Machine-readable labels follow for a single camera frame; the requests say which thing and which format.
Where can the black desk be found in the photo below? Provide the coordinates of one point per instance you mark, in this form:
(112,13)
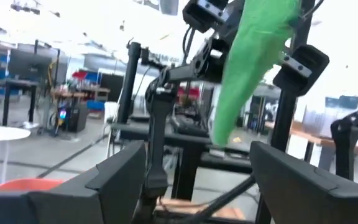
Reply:
(20,83)

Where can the white lamp stand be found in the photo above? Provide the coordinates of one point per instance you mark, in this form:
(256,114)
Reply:
(5,161)

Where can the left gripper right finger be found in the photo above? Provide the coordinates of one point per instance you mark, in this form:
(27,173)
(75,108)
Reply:
(322,202)

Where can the black computer case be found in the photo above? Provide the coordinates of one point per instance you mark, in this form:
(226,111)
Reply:
(78,119)

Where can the black workbench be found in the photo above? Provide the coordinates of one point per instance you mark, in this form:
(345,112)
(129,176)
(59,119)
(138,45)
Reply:
(135,130)

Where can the orange plastic bin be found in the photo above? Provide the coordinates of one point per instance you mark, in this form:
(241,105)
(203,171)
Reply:
(26,185)

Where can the green elastic bandage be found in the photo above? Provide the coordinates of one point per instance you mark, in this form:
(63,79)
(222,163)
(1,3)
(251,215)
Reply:
(244,77)

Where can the white lamp shade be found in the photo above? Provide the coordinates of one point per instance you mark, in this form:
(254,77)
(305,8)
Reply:
(2,133)

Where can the wooden lab table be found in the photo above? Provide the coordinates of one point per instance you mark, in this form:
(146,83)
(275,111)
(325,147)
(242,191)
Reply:
(315,137)

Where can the black monitor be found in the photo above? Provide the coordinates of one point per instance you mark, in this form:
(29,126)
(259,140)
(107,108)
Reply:
(30,63)

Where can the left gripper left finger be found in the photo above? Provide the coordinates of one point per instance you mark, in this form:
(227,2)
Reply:
(57,208)

